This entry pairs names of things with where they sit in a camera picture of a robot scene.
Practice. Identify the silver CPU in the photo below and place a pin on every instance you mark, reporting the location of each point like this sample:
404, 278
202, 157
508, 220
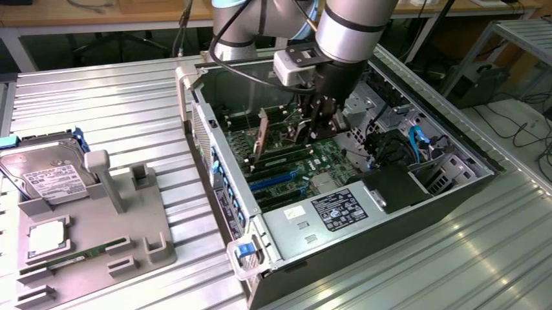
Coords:
48, 237

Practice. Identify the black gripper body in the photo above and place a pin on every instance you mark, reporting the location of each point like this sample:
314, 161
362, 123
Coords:
338, 80

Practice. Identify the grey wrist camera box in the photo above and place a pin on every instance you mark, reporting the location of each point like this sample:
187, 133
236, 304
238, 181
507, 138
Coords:
293, 69

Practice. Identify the green motherboard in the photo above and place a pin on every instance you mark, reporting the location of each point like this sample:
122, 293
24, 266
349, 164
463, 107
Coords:
328, 155

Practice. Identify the black fan shroud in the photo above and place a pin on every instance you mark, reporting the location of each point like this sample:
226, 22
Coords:
395, 187

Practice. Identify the blue case latch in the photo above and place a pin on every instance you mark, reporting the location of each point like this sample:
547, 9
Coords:
244, 250

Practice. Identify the blue expansion slot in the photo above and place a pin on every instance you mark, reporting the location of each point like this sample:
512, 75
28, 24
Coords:
276, 181

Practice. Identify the metal disk bay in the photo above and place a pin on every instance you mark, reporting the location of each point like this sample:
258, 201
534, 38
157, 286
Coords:
452, 171

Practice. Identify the green RAM stick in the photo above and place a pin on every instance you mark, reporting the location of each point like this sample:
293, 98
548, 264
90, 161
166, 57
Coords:
78, 256

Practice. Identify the black box on floor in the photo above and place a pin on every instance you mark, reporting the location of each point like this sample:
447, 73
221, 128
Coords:
479, 84

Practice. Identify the grey power supply unit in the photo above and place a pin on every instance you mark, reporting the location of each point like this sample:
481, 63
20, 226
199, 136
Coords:
310, 226

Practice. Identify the blue disk caddy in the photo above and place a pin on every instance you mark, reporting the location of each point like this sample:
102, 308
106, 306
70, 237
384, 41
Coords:
8, 142

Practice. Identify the silver hard disk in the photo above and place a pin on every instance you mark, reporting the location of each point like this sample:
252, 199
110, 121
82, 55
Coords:
47, 174

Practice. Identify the open black PC case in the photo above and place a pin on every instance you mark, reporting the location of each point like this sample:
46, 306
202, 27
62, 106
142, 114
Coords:
388, 232

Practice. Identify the grey metal shelf frame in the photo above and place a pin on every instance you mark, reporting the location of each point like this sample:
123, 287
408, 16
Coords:
518, 35

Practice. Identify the silver chipset heat sink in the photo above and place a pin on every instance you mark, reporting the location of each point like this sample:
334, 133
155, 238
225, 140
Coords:
329, 181

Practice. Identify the grey parts rack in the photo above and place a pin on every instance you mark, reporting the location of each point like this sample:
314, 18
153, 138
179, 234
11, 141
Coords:
99, 232

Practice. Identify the installed black RAM stick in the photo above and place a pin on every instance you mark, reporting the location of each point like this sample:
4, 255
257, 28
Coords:
280, 157

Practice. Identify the black tripod stand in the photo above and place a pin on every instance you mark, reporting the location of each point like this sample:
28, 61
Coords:
182, 29

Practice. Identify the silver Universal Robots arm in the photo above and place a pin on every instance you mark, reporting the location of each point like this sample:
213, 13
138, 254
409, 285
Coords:
349, 32

